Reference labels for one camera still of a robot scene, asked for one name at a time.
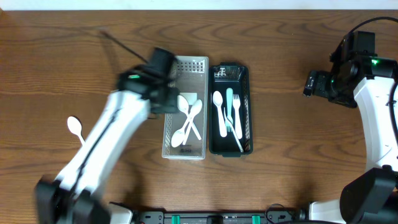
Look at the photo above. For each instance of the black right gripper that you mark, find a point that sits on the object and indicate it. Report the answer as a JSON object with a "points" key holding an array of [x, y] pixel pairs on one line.
{"points": [[321, 84]]}

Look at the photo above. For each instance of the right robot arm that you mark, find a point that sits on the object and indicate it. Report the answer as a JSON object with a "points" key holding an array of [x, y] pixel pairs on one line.
{"points": [[369, 84]]}

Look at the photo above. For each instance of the white plastic fork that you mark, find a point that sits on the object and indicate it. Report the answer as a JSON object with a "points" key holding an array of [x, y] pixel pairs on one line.
{"points": [[233, 131]]}

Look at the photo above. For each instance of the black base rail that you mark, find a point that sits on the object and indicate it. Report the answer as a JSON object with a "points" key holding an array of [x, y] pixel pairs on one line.
{"points": [[217, 216]]}

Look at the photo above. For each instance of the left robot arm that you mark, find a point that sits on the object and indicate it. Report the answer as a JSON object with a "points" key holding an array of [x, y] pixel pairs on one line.
{"points": [[76, 193]]}

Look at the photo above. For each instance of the pink-white plastic fork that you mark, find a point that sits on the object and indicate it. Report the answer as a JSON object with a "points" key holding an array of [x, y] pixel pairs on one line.
{"points": [[237, 120]]}

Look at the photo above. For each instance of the white plastic spoon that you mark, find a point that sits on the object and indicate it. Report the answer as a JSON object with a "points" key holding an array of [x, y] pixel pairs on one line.
{"points": [[179, 135], [195, 109], [75, 127], [183, 106]]}

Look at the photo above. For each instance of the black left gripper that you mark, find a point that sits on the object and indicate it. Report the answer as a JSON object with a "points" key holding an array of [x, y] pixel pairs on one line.
{"points": [[168, 101]]}

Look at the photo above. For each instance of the light green plastic fork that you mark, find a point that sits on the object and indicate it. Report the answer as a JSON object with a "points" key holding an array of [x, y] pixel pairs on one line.
{"points": [[229, 99]]}

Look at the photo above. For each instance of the pink plastic spoon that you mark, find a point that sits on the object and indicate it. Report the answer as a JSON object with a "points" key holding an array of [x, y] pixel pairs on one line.
{"points": [[218, 101]]}

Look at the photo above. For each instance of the black plastic basket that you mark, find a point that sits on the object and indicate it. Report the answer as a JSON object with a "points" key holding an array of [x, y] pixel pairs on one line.
{"points": [[235, 76]]}

